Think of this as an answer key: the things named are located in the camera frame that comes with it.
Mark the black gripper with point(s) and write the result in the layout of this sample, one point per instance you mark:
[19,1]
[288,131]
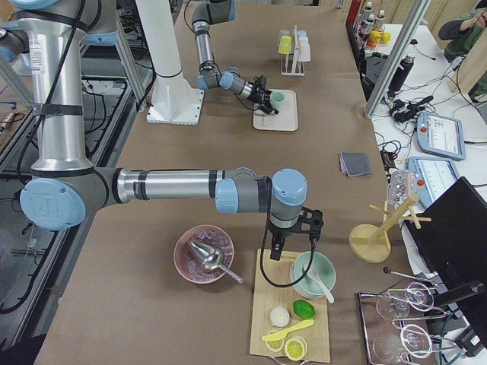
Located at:
[259,93]
[279,235]

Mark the green cup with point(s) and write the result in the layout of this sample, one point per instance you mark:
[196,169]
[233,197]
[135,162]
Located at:
[277,99]

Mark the white rabbit tray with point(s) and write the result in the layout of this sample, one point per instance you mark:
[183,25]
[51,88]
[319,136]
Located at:
[286,120]

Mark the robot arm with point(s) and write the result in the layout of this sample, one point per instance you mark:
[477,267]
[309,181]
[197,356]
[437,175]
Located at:
[66,187]
[213,57]

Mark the yellow cup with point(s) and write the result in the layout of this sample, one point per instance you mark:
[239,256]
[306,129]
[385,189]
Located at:
[285,45]

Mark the pink cup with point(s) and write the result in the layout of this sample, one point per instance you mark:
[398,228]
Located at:
[304,54]

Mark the cream white cup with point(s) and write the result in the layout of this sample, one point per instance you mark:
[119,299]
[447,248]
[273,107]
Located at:
[303,41]

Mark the black glass rack tray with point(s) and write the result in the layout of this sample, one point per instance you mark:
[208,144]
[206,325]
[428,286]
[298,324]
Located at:
[395,308]

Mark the white ceramic spoon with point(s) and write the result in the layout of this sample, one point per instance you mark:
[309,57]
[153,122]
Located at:
[313,274]

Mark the mint green top bowl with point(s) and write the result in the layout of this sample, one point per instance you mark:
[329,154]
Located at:
[325,269]

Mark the metal ice scoop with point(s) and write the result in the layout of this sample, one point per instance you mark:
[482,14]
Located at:
[211,258]

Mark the green lime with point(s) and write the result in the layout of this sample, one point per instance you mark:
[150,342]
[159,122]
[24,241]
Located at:
[303,309]

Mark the pink bowl with ice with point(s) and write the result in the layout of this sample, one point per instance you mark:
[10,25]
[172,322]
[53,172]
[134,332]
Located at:
[185,262]

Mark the wooden mug tree stand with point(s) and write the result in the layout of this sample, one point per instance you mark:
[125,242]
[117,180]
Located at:
[371,243]

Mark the yellow plastic knife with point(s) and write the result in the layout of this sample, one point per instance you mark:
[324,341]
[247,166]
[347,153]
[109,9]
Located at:
[279,335]

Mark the grey folded cloth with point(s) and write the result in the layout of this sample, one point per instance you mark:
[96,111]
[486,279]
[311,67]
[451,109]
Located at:
[354,164]

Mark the lemon half slice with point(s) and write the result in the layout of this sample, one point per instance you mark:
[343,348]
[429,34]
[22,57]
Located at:
[295,348]

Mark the crystal glass on stand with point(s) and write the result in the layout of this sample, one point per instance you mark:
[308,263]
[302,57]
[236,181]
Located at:
[402,184]

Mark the black water bottle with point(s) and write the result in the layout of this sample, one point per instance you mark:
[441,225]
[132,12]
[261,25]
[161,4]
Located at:
[402,72]

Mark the clear wine glass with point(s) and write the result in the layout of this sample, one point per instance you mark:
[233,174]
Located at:
[407,345]

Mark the blue teach pendant near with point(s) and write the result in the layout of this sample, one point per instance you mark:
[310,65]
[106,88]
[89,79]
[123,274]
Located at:
[438,174]

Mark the blue teach pendant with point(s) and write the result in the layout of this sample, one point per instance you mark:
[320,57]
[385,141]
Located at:
[440,135]
[438,174]

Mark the black monitor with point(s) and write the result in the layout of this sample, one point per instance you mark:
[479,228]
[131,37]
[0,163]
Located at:
[453,243]

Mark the blue teach pendant far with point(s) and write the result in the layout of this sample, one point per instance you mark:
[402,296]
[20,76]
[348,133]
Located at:
[440,135]

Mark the white wire cup rack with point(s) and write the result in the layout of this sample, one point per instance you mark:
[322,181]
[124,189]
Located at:
[289,65]

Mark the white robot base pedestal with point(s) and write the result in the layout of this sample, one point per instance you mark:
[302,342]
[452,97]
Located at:
[173,100]

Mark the aluminium frame post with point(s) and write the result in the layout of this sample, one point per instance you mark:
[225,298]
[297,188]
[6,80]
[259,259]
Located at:
[408,29]

